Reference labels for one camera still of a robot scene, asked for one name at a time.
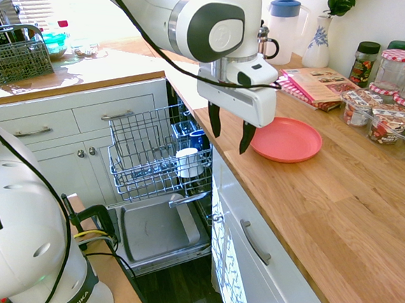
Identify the silver drawer handle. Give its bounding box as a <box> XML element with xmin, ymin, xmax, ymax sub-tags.
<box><xmin>236</xmin><ymin>219</ymin><xmax>275</xmax><ymax>267</ymax></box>
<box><xmin>13</xmin><ymin>124</ymin><xmax>53</xmax><ymax>140</ymax></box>
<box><xmin>101</xmin><ymin>107</ymin><xmax>135</xmax><ymax>124</ymax></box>

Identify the yellow cable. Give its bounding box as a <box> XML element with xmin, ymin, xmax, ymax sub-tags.
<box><xmin>72</xmin><ymin>227</ymin><xmax>113</xmax><ymax>244</ymax></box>

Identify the green leafy plant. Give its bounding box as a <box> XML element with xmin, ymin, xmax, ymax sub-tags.
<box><xmin>323</xmin><ymin>0</ymin><xmax>357</xmax><ymax>20</ymax></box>

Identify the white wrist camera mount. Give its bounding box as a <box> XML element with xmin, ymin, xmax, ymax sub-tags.
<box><xmin>225</xmin><ymin>51</ymin><xmax>281</xmax><ymax>92</ymax></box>

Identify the white cabinet beside dishwasher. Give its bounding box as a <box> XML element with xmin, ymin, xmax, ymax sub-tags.
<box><xmin>200</xmin><ymin>147</ymin><xmax>353</xmax><ymax>303</ymax></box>

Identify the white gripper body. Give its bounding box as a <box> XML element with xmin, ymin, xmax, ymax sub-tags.
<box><xmin>193</xmin><ymin>64</ymin><xmax>280</xmax><ymax>130</ymax></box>

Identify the clear pitcher with blue lid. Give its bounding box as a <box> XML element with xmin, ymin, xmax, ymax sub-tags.
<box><xmin>264</xmin><ymin>0</ymin><xmax>313</xmax><ymax>68</ymax></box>

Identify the white vase with blue flower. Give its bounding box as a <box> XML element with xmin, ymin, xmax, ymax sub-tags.
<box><xmin>301</xmin><ymin>14</ymin><xmax>334</xmax><ymax>70</ymax></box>

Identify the black clamp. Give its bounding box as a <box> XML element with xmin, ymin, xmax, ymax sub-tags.
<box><xmin>57</xmin><ymin>192</ymin><xmax>121</xmax><ymax>254</ymax></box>

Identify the glass container with green lid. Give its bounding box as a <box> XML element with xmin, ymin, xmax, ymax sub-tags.
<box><xmin>39</xmin><ymin>29</ymin><xmax>71</xmax><ymax>61</ymax></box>

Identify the glass french press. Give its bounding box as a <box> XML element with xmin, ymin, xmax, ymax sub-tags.
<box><xmin>255</xmin><ymin>18</ymin><xmax>282</xmax><ymax>62</ymax></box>

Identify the grey wire dishwasher rack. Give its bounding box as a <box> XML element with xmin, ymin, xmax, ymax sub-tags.
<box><xmin>101</xmin><ymin>98</ymin><xmax>219</xmax><ymax>213</ymax></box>

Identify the pink cookbook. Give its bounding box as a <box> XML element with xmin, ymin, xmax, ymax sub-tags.
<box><xmin>278</xmin><ymin>63</ymin><xmax>362</xmax><ymax>108</ymax></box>

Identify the stainless dishwasher with open door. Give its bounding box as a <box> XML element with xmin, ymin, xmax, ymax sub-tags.
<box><xmin>103</xmin><ymin>74</ymin><xmax>227</xmax><ymax>283</ymax></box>

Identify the white mug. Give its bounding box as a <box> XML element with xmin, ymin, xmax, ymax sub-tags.
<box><xmin>174</xmin><ymin>146</ymin><xmax>207</xmax><ymax>180</ymax></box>

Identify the white corner cabinet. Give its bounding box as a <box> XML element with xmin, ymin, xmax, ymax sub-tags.
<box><xmin>0</xmin><ymin>63</ymin><xmax>171</xmax><ymax>226</ymax></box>

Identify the grey cutlery basket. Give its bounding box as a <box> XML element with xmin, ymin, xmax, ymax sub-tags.
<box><xmin>0</xmin><ymin>22</ymin><xmax>59</xmax><ymax>91</ymax></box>

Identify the clear plastic tray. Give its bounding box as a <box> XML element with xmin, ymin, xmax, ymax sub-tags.
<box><xmin>336</xmin><ymin>88</ymin><xmax>405</xmax><ymax>151</ymax></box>

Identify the pink plastic plate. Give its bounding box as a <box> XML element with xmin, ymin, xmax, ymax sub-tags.
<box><xmin>249</xmin><ymin>115</ymin><xmax>325</xmax><ymax>167</ymax></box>

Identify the blue mug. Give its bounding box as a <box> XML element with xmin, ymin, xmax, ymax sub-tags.
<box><xmin>187</xmin><ymin>128</ymin><xmax>207</xmax><ymax>153</ymax></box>

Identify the dark jar with black lid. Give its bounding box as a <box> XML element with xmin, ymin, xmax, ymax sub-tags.
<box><xmin>347</xmin><ymin>40</ymin><xmax>382</xmax><ymax>90</ymax></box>

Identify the clear glass container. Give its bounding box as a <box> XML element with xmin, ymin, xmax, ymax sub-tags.
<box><xmin>71</xmin><ymin>37</ymin><xmax>102</xmax><ymax>60</ymax></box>

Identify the red checkered book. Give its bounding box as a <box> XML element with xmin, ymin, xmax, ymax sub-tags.
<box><xmin>274</xmin><ymin>76</ymin><xmax>344</xmax><ymax>113</ymax></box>

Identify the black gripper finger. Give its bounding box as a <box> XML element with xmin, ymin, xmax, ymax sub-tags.
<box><xmin>204</xmin><ymin>101</ymin><xmax>225</xmax><ymax>139</ymax></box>
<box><xmin>238</xmin><ymin>120</ymin><xmax>258</xmax><ymax>157</ymax></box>

